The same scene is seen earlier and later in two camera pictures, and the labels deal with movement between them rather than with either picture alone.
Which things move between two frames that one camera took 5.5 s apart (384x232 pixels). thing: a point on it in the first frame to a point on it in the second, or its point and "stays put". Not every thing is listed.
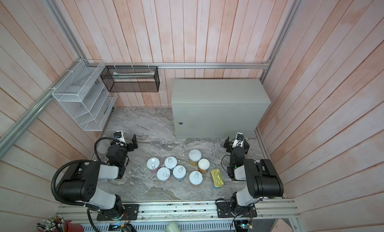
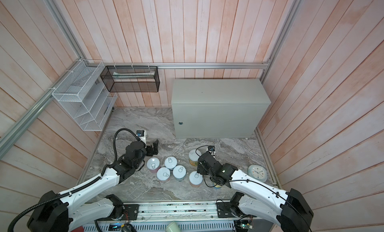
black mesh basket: [131, 78] stays put
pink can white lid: [163, 173] stays put
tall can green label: [194, 156] stays put
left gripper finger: [134, 141] to [155, 146]
